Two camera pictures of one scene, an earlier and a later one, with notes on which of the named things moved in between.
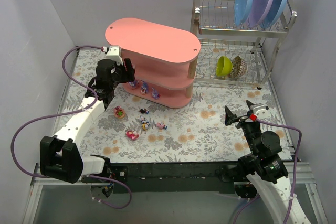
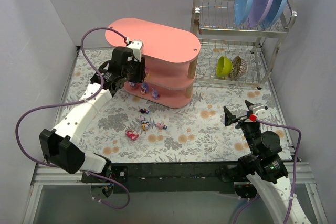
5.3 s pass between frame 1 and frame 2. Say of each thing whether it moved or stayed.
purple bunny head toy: stayed
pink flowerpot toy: moved
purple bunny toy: stayed
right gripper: stayed
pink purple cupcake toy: stayed
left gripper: moved
